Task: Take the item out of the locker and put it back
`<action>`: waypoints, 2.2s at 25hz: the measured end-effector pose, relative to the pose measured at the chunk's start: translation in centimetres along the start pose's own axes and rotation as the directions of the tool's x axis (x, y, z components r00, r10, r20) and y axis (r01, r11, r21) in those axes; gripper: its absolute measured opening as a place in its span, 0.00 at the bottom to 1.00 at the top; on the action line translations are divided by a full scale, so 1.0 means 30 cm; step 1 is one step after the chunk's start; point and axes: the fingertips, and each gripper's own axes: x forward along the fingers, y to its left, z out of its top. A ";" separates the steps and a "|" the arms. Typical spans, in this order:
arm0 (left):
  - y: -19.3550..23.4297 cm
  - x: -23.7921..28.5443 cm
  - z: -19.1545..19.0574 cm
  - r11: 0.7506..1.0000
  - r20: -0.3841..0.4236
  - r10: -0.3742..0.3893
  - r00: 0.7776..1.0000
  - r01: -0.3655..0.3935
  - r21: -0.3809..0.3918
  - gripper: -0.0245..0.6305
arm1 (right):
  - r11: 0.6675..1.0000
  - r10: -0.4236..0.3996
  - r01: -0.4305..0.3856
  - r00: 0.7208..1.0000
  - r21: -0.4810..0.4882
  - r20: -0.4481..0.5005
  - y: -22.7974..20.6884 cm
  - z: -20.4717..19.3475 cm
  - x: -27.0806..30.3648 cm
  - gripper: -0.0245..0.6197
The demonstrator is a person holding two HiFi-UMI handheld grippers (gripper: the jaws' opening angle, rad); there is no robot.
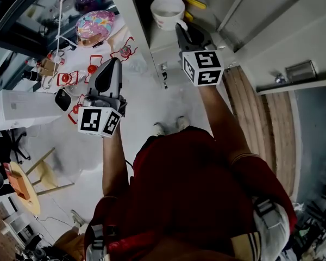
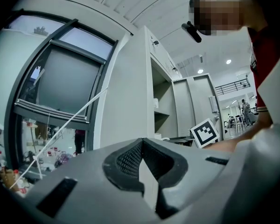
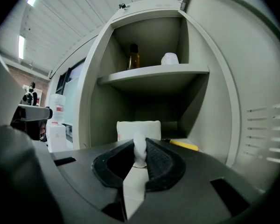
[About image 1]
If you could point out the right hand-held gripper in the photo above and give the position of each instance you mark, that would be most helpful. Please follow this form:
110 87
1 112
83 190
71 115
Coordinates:
206 64

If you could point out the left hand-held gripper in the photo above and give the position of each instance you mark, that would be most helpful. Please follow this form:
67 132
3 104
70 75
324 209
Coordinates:
89 120

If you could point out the white mug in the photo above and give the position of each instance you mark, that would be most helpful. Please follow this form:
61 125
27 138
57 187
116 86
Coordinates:
165 20

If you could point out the grey metal locker cabinet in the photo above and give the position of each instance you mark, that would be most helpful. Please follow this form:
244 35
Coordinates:
130 9

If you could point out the person's left forearm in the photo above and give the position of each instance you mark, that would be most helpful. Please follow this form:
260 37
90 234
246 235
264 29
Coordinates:
115 162

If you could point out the white appliance door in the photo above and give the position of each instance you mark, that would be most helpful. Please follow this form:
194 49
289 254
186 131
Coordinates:
274 37

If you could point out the small black rounded device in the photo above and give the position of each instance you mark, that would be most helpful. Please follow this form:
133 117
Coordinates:
63 99

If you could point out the small white red-capped bottle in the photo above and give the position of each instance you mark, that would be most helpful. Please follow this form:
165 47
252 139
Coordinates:
57 60

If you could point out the brown cardboard box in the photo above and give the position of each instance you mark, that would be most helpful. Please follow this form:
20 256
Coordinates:
47 68

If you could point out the black cylindrical flask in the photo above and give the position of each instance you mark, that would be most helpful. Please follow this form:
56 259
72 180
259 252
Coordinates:
32 75

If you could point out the person's left white shoe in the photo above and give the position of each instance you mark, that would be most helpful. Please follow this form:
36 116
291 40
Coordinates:
159 128

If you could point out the person's white shoe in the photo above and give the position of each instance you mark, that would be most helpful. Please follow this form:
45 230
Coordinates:
159 128
183 123

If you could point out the person's right white shoe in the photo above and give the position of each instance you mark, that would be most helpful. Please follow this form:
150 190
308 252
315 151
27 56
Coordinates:
183 123

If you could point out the large white carton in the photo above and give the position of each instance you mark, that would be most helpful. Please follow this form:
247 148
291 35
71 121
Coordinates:
24 110

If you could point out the silver door lock key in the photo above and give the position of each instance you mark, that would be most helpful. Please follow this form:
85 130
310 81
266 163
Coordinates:
280 79

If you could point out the pale wooden stool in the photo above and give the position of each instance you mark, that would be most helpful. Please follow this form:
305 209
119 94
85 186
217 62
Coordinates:
47 173

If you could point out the black office chair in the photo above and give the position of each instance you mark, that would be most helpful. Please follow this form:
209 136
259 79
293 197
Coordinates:
16 145

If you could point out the brown wooden slat panel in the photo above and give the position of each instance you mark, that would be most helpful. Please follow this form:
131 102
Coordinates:
274 132

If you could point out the person's red shirt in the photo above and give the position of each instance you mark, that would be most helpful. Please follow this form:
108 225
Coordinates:
184 186

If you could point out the orange box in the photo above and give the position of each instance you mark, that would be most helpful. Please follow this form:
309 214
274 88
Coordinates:
20 186

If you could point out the round wooden side table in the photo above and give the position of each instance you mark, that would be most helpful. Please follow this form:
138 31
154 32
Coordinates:
34 202

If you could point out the white shelf unit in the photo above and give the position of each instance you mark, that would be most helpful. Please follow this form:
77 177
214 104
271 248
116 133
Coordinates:
16 224

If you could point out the white power adapter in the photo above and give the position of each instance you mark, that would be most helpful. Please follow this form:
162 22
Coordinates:
298 207

